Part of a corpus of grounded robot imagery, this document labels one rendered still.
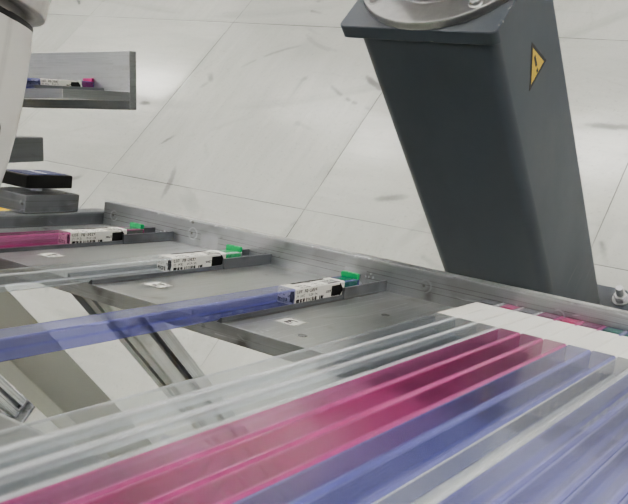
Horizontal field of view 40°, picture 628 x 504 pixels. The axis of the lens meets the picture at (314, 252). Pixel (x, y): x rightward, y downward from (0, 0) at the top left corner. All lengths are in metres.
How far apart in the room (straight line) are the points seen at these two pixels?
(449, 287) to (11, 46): 0.34
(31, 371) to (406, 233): 0.84
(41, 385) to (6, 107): 0.71
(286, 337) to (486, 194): 0.64
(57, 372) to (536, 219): 0.64
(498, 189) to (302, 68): 1.22
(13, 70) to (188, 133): 1.73
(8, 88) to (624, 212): 1.31
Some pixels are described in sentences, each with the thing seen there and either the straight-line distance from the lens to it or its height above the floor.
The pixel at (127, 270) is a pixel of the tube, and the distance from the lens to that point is 0.60.
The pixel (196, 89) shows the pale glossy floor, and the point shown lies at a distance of 2.33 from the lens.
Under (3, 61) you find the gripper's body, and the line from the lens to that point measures 0.47.
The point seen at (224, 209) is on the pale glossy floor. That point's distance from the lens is 1.93.
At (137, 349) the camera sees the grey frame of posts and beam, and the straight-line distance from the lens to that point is 0.97.
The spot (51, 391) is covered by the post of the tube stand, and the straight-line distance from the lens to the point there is 1.16.
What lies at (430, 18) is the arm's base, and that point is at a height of 0.71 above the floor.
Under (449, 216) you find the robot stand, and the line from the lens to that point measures 1.16.
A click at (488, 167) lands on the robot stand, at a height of 0.49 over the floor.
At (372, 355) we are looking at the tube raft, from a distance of 0.43.
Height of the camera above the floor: 1.21
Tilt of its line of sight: 44 degrees down
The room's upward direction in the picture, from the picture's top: 27 degrees counter-clockwise
